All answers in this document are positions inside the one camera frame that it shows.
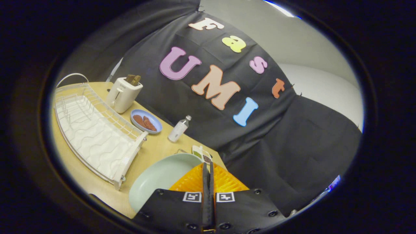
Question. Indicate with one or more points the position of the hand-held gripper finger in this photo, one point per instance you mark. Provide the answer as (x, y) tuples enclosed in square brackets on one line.
[(212, 195), (205, 195)]

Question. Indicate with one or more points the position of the black backdrop cloth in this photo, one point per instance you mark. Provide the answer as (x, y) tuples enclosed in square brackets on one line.
[(292, 146)]

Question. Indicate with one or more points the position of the pale green plate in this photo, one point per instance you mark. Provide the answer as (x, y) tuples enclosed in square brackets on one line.
[(159, 178)]

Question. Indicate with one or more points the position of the cream toaster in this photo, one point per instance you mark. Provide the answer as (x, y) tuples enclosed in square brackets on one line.
[(123, 96)]

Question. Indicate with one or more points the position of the white plastic bottle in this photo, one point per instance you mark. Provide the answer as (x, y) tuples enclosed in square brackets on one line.
[(177, 131)]

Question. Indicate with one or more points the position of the small blue plate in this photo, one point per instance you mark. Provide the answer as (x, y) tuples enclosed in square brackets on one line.
[(154, 122)]

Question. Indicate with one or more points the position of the brown sausage patty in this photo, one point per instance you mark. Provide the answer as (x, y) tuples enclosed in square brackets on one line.
[(150, 124), (139, 121)]

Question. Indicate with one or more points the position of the brown toast slice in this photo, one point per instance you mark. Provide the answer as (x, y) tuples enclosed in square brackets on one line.
[(129, 79), (136, 80)]

